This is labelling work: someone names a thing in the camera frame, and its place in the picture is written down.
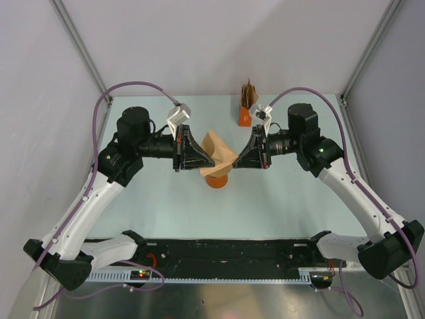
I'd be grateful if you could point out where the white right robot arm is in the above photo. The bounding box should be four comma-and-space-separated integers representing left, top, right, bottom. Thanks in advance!
233, 104, 424, 279

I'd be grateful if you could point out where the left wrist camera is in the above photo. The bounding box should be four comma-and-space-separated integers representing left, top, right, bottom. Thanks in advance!
167, 102, 191, 140

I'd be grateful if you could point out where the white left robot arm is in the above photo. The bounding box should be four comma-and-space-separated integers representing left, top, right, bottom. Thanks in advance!
23, 104, 215, 291

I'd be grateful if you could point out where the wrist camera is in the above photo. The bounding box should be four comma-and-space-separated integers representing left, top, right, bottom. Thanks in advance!
249, 104, 273, 136
167, 102, 191, 140

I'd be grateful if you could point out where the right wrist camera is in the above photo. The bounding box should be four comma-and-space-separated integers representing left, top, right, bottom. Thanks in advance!
249, 104, 273, 136

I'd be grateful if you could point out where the orange coffee filter box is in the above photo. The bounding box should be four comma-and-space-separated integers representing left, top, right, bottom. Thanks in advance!
238, 106, 252, 128

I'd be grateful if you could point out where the white cable duct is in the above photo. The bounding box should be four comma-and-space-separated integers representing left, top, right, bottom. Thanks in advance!
89, 268, 315, 285

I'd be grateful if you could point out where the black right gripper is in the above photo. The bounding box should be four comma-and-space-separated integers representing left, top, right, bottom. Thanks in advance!
232, 124, 301, 169

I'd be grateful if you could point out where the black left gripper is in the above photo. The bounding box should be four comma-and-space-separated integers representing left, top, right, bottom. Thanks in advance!
135, 124, 214, 172

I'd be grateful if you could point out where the orange glass carafe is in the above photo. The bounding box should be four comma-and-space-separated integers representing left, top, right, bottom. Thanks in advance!
205, 175, 228, 189

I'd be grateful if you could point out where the brown paper coffee filter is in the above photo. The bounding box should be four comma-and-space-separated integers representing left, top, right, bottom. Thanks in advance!
199, 130, 238, 177

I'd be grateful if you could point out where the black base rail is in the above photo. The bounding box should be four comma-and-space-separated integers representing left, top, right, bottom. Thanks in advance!
109, 237, 348, 280

